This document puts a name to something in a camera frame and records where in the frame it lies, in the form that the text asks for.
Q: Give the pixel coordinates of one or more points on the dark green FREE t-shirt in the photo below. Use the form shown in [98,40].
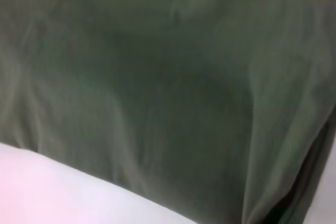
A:
[170,77]

